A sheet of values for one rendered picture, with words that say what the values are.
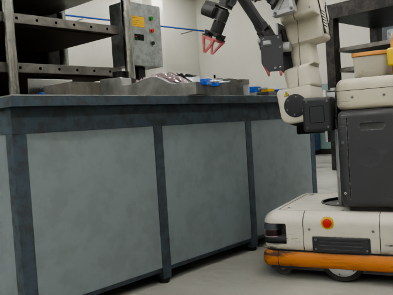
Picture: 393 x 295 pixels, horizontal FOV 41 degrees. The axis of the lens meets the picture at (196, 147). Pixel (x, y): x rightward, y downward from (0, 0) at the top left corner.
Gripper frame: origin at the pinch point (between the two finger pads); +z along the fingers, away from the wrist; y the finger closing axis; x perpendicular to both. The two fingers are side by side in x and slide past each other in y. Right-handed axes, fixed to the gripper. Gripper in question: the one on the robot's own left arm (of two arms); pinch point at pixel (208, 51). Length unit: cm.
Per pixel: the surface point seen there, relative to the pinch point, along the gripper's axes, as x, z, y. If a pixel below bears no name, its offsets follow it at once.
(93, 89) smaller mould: -22, 29, 44
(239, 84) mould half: 7.6, 11.5, -31.5
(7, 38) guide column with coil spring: -92, 29, 28
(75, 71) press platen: -79, 39, -13
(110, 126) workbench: -3, 37, 52
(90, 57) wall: -512, 136, -586
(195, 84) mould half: 6.6, 14.0, 15.2
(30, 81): -82, 47, 15
